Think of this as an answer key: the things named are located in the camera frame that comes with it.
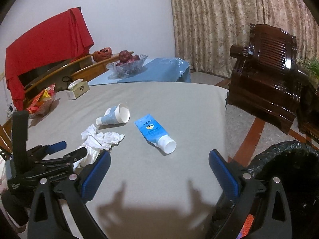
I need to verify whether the white tissue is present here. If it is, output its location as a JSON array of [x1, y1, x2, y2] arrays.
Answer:
[[73, 142, 103, 169], [80, 124, 125, 152]]

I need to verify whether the wooden cabinet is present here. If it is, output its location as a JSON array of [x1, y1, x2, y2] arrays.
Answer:
[[24, 52, 120, 102]]

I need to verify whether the glass tray of snack packets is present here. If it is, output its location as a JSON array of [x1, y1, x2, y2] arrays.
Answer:
[[26, 83, 57, 119]]

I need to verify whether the dark wooden armchair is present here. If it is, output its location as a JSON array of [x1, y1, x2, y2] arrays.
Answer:
[[227, 23, 311, 135]]

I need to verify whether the television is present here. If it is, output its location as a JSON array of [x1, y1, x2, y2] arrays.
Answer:
[[17, 58, 80, 91]]

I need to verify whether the potted green plant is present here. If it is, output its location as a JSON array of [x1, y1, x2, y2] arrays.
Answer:
[[302, 57, 319, 85]]

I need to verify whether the blue tablecloth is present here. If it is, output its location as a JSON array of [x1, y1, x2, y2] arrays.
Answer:
[[88, 57, 192, 86]]

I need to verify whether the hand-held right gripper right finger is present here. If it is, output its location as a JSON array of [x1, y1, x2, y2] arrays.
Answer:
[[209, 149, 292, 239]]

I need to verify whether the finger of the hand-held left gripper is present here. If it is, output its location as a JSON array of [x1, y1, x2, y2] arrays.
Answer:
[[46, 141, 67, 154], [65, 147, 88, 165]]

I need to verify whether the red plastic bag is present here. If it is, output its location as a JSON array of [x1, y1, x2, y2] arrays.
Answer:
[[93, 46, 113, 62]]

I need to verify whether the wooden chair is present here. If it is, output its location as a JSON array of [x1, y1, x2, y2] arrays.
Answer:
[[0, 118, 13, 155]]

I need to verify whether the tissue box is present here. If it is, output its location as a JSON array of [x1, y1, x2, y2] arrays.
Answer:
[[66, 79, 90, 101]]

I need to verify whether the patterned beige curtain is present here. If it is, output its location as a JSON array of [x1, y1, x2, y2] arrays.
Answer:
[[165, 0, 319, 78]]

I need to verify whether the glass fruit bowl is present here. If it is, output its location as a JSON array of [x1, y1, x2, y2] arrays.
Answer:
[[106, 53, 149, 76]]

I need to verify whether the bin with black bag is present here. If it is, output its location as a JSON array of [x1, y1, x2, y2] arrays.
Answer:
[[245, 140, 319, 239]]

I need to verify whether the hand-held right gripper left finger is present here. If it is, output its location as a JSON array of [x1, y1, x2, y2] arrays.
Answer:
[[28, 151, 111, 239]]

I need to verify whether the blue tube with large cap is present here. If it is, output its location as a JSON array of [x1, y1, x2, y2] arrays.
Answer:
[[134, 114, 177, 154]]

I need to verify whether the blue paper cup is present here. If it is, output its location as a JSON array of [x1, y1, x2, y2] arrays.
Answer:
[[104, 104, 130, 124]]

